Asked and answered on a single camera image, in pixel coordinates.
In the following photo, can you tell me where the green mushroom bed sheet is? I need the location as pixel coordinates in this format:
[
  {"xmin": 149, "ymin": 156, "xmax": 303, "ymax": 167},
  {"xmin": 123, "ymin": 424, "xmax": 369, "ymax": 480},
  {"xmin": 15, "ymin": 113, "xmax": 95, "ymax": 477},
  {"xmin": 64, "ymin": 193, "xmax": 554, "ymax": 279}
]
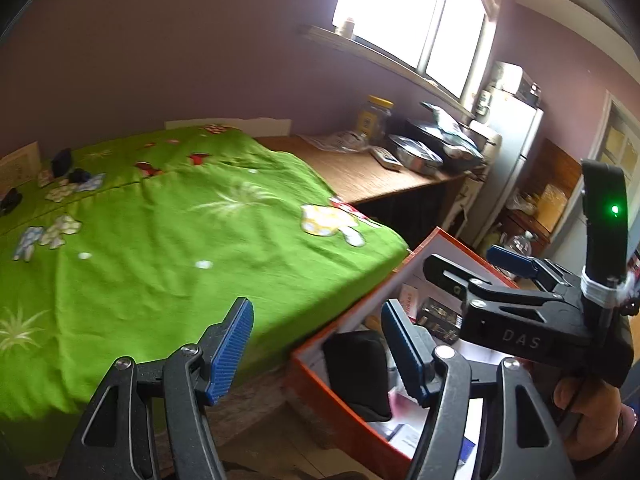
[{"xmin": 1, "ymin": 125, "xmax": 408, "ymax": 428}]

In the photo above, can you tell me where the plastic bag on desk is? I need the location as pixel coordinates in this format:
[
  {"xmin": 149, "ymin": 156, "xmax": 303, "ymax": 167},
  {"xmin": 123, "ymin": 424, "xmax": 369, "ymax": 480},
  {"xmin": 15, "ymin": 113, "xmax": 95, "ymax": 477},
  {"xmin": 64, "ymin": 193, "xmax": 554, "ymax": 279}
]
[{"xmin": 302, "ymin": 130, "xmax": 370, "ymax": 154}]

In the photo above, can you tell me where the window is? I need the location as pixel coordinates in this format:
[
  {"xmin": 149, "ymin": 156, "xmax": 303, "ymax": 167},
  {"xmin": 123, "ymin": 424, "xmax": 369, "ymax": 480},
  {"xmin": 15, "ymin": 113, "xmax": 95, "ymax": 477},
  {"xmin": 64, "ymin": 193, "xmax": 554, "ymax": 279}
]
[{"xmin": 302, "ymin": 0, "xmax": 501, "ymax": 114}]

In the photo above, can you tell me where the person's right hand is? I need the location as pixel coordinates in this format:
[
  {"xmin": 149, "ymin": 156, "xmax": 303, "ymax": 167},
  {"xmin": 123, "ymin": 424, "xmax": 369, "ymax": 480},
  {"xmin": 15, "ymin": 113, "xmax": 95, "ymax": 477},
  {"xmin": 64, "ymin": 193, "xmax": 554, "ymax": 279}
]
[{"xmin": 553, "ymin": 377, "xmax": 622, "ymax": 462}]

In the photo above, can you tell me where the white refrigerator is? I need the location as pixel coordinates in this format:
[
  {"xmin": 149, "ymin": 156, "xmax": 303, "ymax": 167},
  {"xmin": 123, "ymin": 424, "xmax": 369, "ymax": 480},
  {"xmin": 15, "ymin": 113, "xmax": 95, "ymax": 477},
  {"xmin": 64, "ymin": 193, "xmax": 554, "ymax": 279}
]
[{"xmin": 461, "ymin": 62, "xmax": 544, "ymax": 247}]

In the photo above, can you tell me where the orange storage box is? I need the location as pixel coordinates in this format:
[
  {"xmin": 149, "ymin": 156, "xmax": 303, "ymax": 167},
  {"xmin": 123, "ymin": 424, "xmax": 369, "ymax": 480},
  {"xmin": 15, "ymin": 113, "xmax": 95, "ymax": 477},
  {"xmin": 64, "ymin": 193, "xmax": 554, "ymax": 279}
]
[{"xmin": 284, "ymin": 229, "xmax": 512, "ymax": 479}]

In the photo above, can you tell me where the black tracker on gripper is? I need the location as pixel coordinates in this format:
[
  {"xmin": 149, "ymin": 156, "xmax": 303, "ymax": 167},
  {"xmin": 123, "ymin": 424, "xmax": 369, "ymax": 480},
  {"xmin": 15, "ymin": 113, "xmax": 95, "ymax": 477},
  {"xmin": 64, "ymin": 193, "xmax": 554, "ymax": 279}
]
[{"xmin": 580, "ymin": 159, "xmax": 629, "ymax": 310}]

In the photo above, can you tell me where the metal tray on desk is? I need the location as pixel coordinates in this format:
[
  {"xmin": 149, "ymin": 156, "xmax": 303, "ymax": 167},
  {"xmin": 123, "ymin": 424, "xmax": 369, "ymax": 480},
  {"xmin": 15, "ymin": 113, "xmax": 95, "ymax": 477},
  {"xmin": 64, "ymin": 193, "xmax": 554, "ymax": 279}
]
[{"xmin": 386, "ymin": 134, "xmax": 442, "ymax": 176}]

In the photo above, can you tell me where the black gold box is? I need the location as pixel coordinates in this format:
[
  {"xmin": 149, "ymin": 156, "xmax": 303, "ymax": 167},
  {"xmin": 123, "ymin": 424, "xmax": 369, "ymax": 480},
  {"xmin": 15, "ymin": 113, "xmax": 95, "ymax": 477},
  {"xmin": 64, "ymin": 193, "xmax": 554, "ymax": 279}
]
[{"xmin": 416, "ymin": 298, "xmax": 462, "ymax": 344}]

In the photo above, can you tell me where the dark blue small box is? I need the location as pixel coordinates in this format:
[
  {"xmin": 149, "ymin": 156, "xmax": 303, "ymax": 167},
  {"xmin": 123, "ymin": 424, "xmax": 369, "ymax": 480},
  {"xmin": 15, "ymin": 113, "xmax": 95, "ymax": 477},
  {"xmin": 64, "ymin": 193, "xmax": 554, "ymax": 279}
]
[{"xmin": 51, "ymin": 148, "xmax": 73, "ymax": 179}]

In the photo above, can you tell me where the wooden side desk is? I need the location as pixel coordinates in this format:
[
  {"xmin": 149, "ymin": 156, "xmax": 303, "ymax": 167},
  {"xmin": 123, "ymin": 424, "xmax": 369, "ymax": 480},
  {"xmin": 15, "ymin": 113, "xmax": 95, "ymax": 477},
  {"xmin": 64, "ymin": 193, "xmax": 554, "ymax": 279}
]
[{"xmin": 257, "ymin": 136, "xmax": 466, "ymax": 204}]

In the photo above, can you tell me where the yellow lid jar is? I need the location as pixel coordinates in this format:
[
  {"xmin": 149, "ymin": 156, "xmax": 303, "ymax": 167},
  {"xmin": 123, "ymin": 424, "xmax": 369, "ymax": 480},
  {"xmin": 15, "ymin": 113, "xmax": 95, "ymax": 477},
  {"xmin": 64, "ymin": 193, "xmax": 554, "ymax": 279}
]
[{"xmin": 356, "ymin": 94, "xmax": 394, "ymax": 144}]

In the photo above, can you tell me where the red white small box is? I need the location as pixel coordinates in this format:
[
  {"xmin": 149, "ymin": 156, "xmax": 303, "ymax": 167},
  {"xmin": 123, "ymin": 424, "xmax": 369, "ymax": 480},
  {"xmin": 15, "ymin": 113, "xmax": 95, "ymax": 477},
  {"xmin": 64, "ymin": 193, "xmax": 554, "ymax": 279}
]
[{"xmin": 399, "ymin": 284, "xmax": 420, "ymax": 320}]

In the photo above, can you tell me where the beige cardboard box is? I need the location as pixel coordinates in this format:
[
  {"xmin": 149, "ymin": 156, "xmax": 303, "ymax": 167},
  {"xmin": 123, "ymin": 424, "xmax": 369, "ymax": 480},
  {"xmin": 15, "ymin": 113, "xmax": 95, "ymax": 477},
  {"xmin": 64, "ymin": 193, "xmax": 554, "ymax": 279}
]
[{"xmin": 0, "ymin": 142, "xmax": 41, "ymax": 197}]

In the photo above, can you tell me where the black pouch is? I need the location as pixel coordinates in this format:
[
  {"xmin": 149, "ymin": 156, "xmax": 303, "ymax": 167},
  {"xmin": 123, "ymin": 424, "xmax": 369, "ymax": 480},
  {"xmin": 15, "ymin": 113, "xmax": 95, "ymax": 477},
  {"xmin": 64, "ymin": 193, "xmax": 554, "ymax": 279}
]
[{"xmin": 322, "ymin": 330, "xmax": 393, "ymax": 422}]

